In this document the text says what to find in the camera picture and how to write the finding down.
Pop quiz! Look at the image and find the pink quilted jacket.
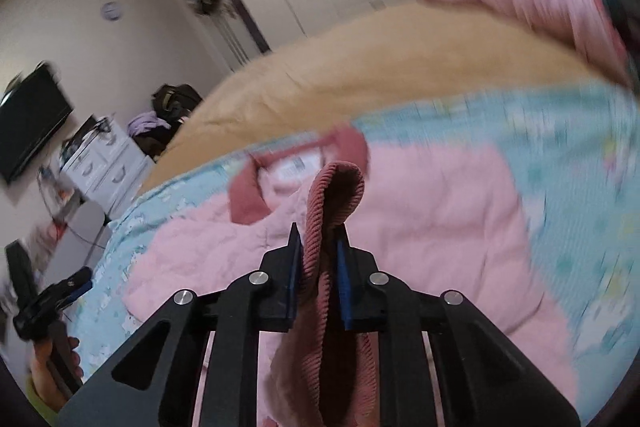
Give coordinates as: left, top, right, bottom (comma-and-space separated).
122, 126, 577, 426

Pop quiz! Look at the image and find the dark bag pile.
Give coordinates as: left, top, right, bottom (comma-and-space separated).
130, 83, 203, 159

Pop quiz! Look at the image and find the person's left hand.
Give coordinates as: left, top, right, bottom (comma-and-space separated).
27, 335, 86, 410

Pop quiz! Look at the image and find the white drawer chest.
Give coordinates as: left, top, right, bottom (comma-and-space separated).
56, 116, 154, 220

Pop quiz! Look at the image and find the hello kitty blue sheet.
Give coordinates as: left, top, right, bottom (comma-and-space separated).
70, 82, 639, 424

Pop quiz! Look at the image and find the tan bed blanket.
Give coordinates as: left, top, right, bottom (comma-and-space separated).
141, 2, 608, 192

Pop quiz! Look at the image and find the white bedroom door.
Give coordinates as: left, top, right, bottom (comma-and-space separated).
180, 0, 270, 72

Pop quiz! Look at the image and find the purple cloth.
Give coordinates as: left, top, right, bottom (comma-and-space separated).
127, 110, 170, 138

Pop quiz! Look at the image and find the black wall television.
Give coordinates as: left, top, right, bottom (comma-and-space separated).
0, 63, 74, 185

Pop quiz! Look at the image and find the round wall clock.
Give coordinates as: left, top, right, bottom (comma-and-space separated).
100, 1, 122, 22

